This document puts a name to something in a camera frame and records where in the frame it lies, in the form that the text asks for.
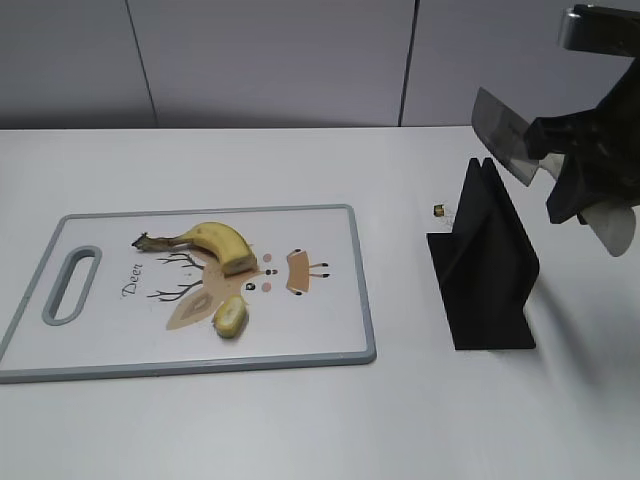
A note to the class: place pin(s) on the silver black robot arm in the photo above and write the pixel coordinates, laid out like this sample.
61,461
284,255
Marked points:
601,30

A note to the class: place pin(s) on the white cutting board grey rim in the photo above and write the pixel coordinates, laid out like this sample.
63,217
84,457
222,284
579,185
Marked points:
98,308

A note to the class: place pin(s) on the cut banana slice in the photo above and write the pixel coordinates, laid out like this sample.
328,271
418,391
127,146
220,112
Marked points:
230,317

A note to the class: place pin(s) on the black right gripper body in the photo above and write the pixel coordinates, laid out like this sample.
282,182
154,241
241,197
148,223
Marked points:
607,137

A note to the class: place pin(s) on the yellow banana with stem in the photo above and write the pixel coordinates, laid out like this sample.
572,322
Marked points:
232,251

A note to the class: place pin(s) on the black knife stand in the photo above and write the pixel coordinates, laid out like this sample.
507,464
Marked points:
485,266

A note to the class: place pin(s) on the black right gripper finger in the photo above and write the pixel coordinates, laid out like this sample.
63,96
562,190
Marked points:
547,135
578,186

